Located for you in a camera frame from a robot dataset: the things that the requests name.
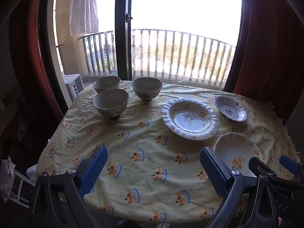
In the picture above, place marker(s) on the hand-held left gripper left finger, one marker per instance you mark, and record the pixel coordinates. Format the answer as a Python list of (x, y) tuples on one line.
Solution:
[(93, 171)]

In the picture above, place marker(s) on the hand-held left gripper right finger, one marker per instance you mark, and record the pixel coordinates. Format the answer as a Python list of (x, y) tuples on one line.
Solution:
[(213, 173)]

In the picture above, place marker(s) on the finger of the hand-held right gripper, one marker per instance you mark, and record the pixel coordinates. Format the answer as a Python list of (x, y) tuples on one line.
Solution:
[(257, 165), (288, 163)]

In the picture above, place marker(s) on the yellow floral scalloped plate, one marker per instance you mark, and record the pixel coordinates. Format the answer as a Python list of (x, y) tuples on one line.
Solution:
[(234, 149)]

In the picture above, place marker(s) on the white beaded rim plate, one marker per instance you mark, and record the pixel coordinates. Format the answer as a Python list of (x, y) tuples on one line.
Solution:
[(190, 118)]

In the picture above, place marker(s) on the red flower print plate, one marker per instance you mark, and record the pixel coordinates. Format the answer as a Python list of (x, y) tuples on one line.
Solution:
[(230, 109)]

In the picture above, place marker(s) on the white bowl with dark rim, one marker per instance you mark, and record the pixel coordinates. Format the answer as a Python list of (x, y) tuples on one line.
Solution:
[(147, 87), (110, 102), (106, 83)]

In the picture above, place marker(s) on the yellow printed tablecloth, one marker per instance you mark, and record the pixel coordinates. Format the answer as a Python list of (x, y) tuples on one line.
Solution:
[(147, 133)]

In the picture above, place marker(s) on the white air conditioner unit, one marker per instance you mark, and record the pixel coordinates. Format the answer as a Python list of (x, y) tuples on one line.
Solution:
[(72, 85)]

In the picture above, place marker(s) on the red curtain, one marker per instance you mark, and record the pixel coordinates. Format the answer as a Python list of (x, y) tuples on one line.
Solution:
[(30, 64), (268, 52)]

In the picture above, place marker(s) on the balcony railing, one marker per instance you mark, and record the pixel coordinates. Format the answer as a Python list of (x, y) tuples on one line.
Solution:
[(180, 32)]

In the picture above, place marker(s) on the pale hanging garment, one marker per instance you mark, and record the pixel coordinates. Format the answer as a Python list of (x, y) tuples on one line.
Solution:
[(83, 7)]

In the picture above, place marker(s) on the dark window frame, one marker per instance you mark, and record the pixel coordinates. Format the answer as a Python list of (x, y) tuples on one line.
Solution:
[(122, 52)]

